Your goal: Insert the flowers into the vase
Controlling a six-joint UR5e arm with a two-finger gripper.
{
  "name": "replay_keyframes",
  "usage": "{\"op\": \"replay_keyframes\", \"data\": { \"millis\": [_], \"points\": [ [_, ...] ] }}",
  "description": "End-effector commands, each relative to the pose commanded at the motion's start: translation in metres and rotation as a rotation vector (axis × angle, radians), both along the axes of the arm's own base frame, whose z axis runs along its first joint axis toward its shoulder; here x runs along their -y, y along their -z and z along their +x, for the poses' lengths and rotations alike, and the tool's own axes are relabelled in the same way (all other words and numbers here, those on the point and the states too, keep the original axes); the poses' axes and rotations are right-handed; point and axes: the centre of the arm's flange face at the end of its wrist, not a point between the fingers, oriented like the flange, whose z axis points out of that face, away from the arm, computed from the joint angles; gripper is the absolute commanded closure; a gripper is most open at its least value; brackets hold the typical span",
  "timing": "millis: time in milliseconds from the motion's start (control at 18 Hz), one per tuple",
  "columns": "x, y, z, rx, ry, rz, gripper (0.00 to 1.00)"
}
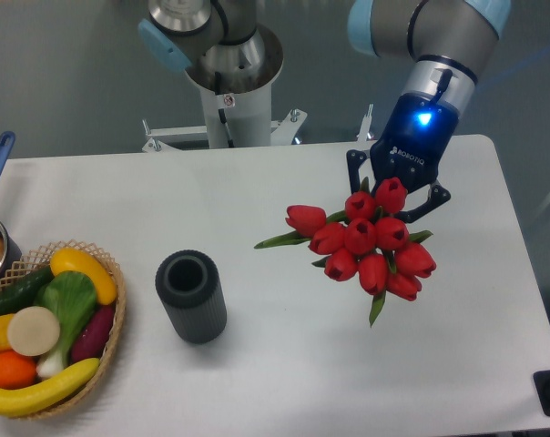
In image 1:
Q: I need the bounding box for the black pedestal cable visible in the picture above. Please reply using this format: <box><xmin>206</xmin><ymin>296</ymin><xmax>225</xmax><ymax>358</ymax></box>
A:
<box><xmin>213</xmin><ymin>71</ymin><xmax>236</xmax><ymax>149</ymax></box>

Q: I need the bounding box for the beige round disc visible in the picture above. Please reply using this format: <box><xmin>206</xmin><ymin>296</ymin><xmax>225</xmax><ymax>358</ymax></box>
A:
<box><xmin>7</xmin><ymin>306</ymin><xmax>60</xmax><ymax>357</ymax></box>

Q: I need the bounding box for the dark grey ribbed vase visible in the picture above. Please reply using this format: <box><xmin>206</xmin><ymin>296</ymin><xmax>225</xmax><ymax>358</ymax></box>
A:
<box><xmin>155</xmin><ymin>249</ymin><xmax>228</xmax><ymax>344</ymax></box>

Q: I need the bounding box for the woven wicker basket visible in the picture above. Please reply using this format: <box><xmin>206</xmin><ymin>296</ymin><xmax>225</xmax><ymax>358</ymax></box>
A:
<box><xmin>0</xmin><ymin>240</ymin><xmax>127</xmax><ymax>420</ymax></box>

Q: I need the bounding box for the red tulip bouquet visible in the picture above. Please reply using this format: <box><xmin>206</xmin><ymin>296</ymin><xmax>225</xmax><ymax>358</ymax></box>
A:
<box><xmin>255</xmin><ymin>178</ymin><xmax>437</xmax><ymax>325</ymax></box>

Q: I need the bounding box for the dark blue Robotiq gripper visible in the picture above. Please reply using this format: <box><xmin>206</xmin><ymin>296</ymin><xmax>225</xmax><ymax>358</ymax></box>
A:
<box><xmin>346</xmin><ymin>94</ymin><xmax>459</xmax><ymax>224</ymax></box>

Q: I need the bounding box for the green bok choy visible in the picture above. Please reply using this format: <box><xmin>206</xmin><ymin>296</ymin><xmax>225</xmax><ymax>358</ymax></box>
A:
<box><xmin>36</xmin><ymin>271</ymin><xmax>97</xmax><ymax>380</ymax></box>

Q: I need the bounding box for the dark green cucumber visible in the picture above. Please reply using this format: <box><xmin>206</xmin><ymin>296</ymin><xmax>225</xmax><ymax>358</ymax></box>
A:
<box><xmin>0</xmin><ymin>266</ymin><xmax>54</xmax><ymax>316</ymax></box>

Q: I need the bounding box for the yellow banana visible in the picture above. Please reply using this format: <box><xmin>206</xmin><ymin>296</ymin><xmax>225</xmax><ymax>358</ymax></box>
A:
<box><xmin>0</xmin><ymin>358</ymin><xmax>100</xmax><ymax>418</ymax></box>

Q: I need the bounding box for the purple sweet potato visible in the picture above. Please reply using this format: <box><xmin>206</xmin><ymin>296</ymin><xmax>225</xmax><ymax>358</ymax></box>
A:
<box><xmin>70</xmin><ymin>306</ymin><xmax>115</xmax><ymax>363</ymax></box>

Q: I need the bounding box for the orange fruit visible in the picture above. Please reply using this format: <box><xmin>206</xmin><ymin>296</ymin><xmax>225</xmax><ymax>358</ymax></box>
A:
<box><xmin>0</xmin><ymin>351</ymin><xmax>36</xmax><ymax>390</ymax></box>

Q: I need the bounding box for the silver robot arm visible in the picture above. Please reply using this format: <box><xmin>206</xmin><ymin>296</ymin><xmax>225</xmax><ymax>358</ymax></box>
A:
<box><xmin>137</xmin><ymin>1</ymin><xmax>511</xmax><ymax>223</ymax></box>

